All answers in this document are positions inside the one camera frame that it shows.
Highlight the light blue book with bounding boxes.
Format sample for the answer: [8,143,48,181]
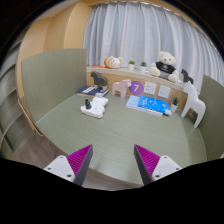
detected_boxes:
[125,94,164,117]

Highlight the small black charger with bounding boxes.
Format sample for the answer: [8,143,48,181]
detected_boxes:
[83,98,93,111]

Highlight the dark blue book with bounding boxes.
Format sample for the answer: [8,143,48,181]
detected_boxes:
[76,85,110,98]

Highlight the white curtain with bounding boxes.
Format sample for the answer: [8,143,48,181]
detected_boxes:
[83,1,224,93]

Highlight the small black horse figure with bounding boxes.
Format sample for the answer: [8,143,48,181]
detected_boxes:
[180,68,195,85]

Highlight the cream teddy bear black shirt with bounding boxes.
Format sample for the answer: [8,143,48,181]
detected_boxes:
[148,50,180,83]

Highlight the white wall socket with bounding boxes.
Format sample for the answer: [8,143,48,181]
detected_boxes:
[143,81,157,96]
[157,85,172,100]

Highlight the orange and cream plush toy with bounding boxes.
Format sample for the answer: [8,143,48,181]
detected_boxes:
[103,55,124,70]

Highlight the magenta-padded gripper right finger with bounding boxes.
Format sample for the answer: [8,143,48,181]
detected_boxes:
[133,143,183,187]

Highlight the green partition panel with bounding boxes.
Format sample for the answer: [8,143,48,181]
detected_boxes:
[20,48,88,123]
[198,74,224,161]

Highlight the round purple number sign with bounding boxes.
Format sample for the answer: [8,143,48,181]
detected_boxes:
[128,80,145,97]

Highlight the pink horse figure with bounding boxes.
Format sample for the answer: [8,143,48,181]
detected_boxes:
[111,78,132,99]

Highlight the bright blue book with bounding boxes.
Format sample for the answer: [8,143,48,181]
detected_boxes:
[137,95,173,116]

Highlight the grey shelf unit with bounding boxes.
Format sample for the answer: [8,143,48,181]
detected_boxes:
[0,36,34,161]

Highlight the wooden ledge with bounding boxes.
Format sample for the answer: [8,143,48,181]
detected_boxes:
[86,65,188,93]

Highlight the white bear-shaped power strip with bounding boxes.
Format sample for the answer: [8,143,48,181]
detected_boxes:
[80,96,109,119]

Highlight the dark grey horse figure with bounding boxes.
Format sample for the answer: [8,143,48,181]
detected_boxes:
[90,70,109,92]

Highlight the large white horse figure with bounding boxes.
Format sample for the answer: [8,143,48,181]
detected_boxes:
[180,81,207,129]

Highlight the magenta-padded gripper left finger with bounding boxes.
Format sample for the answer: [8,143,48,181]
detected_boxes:
[43,143,94,187]

